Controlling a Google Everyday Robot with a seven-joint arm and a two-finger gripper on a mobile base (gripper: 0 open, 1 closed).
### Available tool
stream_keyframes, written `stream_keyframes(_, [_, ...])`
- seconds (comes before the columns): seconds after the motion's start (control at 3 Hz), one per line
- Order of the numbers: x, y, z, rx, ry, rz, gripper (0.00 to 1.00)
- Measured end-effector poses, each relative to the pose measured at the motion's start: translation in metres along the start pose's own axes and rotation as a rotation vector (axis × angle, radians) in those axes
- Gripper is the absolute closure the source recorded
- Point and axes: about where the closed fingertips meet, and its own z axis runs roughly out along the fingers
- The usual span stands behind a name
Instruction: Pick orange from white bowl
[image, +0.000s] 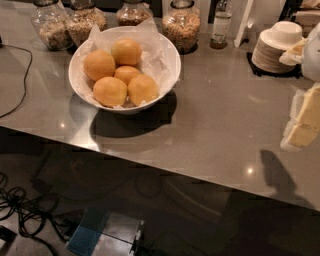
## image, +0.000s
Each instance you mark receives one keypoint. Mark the white paper bowl upturned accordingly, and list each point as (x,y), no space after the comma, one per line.
(285,34)

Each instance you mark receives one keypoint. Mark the small orange in middle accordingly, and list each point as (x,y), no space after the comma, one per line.
(126,73)

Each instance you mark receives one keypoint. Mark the glass cereal jar far left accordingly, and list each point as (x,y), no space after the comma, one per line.
(50,22)

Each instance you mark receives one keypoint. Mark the blue and grey floor box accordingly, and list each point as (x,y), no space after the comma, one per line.
(106,234)

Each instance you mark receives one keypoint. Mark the white ceramic bowl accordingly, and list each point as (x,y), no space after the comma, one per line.
(160,60)

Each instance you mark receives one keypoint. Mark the glass jar dark cereal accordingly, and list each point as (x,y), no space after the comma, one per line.
(133,12)

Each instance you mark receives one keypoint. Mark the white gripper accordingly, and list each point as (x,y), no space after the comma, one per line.
(312,60)

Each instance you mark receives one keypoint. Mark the glass cereal jar right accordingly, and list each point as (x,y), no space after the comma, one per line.
(181,25)

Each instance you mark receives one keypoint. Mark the stack of white paper plates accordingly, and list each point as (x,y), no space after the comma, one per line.
(266,54)

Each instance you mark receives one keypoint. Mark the small glass bottle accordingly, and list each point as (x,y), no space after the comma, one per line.
(221,23)

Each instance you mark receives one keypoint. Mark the white stand board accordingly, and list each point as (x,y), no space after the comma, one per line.
(247,21)

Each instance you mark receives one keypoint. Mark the black plate tray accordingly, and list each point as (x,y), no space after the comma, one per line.
(295,73)

